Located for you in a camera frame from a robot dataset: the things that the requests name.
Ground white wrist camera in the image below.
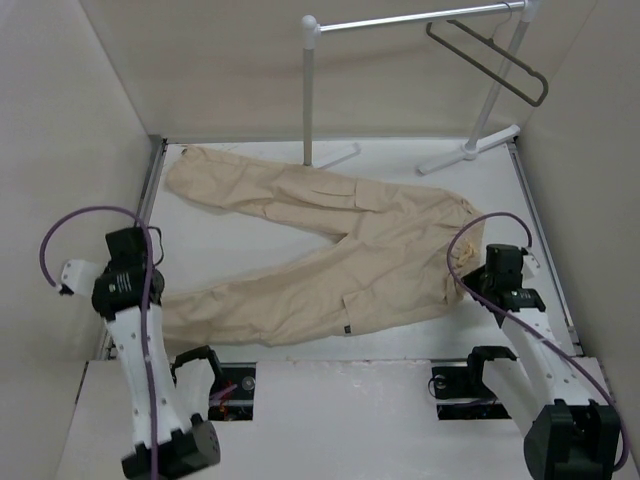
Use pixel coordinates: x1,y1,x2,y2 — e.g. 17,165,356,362
58,259,104,298
520,248,541,280

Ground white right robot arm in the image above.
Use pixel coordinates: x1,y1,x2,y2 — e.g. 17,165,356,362
432,244,622,479

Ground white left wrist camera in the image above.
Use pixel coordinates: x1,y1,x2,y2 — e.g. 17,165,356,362
58,259,104,298

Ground metal table rail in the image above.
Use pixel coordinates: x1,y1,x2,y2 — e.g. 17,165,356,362
507,140,584,357
91,135,167,328

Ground left metal table rail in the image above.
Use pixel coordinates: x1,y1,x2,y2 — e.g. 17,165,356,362
91,135,167,328

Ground right metal table rail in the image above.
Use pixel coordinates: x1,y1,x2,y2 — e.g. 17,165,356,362
507,140,584,357

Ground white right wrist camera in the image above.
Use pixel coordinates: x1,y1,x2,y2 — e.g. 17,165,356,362
520,248,541,280

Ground white clothes rack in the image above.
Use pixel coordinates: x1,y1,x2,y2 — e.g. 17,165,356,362
301,0,549,176

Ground beige cargo trousers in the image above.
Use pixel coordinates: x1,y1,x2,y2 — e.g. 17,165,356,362
163,146,484,346

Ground grey clothes hanger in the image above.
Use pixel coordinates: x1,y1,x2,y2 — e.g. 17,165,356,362
425,2,549,107

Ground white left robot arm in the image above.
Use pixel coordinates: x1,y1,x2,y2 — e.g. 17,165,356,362
91,227,225,479

